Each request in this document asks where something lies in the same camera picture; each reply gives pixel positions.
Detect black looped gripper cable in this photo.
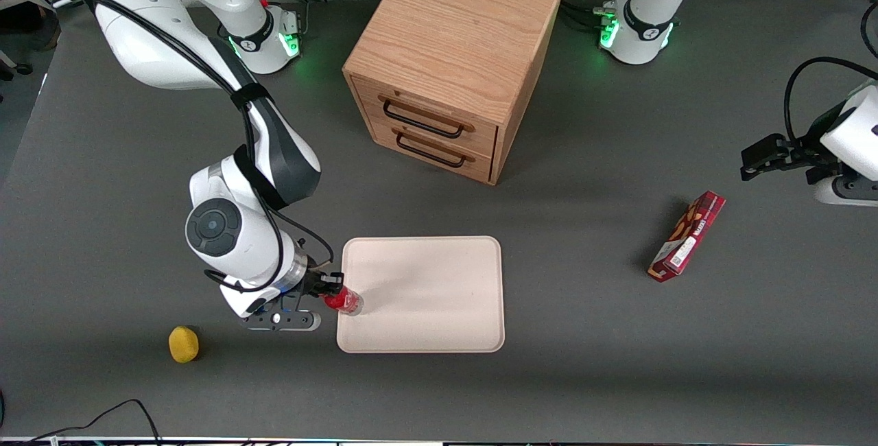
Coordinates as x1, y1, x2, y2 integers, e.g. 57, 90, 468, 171
784, 56, 878, 145

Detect yellow lemon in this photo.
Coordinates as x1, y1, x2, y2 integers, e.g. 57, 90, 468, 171
169, 326, 200, 364

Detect black swivel chair base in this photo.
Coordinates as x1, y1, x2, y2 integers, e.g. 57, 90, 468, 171
0, 48, 35, 83

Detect black cable on table edge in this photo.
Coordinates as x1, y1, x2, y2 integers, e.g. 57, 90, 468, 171
0, 399, 162, 446

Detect black left arm base cables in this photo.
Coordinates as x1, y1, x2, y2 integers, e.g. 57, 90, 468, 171
559, 0, 616, 32

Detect beige rectangular plastic tray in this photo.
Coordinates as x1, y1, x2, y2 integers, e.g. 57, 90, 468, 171
336, 235, 506, 354

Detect black metal drawer handle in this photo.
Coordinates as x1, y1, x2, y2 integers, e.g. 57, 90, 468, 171
383, 99, 466, 139
396, 132, 468, 169

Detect oak wooden drawer cabinet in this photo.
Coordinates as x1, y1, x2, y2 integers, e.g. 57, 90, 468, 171
342, 0, 564, 187

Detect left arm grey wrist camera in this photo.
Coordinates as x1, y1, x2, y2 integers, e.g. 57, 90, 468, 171
814, 174, 878, 208

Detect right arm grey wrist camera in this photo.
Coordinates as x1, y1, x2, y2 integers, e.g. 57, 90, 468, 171
239, 309, 322, 333

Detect wooden drawer front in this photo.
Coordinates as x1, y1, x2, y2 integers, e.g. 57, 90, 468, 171
353, 78, 499, 159
370, 117, 496, 183

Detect small red coke bottle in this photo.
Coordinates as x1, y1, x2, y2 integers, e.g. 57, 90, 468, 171
324, 285, 365, 317

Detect red tartan cookie box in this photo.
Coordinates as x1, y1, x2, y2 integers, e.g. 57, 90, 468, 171
648, 190, 726, 283

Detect black hanging side cable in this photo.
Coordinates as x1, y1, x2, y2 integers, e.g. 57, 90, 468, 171
861, 0, 878, 60

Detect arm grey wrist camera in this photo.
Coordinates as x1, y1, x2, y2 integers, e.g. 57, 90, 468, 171
814, 174, 878, 208
239, 309, 322, 333

